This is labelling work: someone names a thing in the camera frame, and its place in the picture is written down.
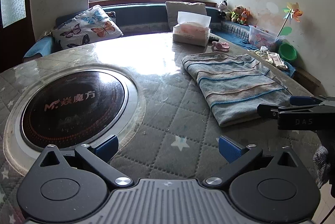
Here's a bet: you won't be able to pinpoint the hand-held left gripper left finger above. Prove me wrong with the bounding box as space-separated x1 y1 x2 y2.
31 135 134 189

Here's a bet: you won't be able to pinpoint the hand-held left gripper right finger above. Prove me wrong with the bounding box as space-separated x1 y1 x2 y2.
203 135 304 189

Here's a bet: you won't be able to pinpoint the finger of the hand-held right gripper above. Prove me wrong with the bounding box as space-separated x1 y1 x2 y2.
289 95 325 107
257 103 280 119

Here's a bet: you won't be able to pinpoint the pastel striped towel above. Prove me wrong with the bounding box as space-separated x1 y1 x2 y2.
181 53 294 127

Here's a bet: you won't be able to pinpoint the pile of light clothes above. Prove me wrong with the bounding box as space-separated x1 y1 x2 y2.
249 46 288 70

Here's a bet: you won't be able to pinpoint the person's right hand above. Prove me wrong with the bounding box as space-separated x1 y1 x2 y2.
313 145 331 189

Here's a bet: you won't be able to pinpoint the green plastic basin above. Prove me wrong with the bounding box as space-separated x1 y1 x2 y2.
278 41 298 62

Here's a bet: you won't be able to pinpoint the round black induction cooktop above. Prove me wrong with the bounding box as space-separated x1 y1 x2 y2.
3 63 147 169

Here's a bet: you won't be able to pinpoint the clear plastic storage box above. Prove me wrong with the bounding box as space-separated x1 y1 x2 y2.
248 25 282 49

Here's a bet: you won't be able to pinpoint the pink toy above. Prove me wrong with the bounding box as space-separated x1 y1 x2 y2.
211 41 231 52

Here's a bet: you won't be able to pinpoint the colourful pinwheel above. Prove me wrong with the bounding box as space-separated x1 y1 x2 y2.
277 2 303 37

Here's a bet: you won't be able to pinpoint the orange plush toy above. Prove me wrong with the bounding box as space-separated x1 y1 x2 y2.
239 8 251 26

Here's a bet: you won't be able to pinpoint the tissue box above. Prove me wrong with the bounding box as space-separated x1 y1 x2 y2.
172 11 212 47

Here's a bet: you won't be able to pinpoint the black and white plush dog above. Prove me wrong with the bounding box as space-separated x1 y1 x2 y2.
217 0 229 18

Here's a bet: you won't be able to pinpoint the butterfly print pillow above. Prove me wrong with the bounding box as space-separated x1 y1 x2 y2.
52 5 124 50

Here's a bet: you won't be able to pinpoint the blue sofa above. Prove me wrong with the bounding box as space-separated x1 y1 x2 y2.
22 3 297 78

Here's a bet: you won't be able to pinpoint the grey pillow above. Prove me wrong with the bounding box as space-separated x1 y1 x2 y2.
165 1 208 32

